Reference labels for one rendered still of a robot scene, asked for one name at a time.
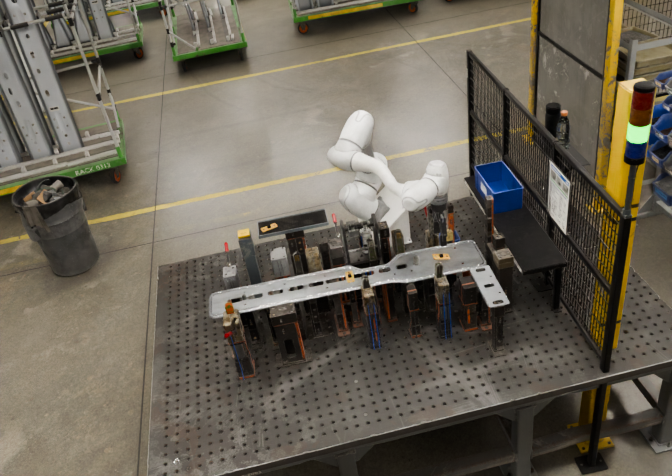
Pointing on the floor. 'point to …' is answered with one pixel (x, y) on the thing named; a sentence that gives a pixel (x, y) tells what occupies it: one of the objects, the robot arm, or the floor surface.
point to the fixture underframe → (658, 417)
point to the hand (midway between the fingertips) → (440, 236)
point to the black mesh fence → (593, 462)
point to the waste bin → (57, 222)
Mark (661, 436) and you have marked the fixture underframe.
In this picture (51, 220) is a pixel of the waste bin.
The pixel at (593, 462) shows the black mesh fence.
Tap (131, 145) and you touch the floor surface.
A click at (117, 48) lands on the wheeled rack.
